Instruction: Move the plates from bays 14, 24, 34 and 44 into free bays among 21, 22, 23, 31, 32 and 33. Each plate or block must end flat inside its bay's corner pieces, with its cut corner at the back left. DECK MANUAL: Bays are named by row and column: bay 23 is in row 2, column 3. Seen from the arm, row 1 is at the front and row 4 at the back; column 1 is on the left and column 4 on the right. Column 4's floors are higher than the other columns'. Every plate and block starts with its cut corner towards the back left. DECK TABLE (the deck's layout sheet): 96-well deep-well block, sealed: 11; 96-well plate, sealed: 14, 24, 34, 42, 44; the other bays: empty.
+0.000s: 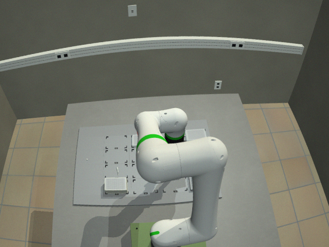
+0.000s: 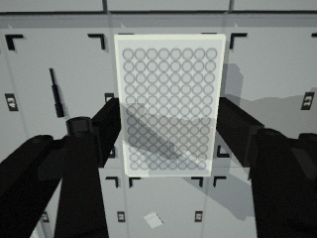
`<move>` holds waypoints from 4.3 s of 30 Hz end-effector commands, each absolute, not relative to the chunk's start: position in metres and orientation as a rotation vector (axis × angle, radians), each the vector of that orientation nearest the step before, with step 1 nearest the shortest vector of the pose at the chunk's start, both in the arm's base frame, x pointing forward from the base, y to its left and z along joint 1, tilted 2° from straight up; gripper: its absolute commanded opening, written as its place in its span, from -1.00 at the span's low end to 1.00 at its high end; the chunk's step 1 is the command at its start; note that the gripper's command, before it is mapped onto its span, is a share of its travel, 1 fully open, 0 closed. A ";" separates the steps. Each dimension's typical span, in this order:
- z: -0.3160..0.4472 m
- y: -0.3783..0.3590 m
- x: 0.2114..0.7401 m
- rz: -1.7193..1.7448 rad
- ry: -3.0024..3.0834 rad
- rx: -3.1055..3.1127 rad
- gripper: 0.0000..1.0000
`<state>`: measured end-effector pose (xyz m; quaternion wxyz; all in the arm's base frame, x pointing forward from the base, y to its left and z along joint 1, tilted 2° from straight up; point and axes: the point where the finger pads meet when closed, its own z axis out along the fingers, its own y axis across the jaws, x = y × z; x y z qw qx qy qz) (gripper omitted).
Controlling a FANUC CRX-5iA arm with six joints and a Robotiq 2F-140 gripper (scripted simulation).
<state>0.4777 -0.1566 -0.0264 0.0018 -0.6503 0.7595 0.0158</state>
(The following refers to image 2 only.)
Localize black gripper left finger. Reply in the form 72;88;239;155
0;98;122;238

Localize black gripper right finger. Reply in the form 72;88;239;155
216;97;317;238

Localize light grey deck plate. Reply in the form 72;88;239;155
0;8;317;238

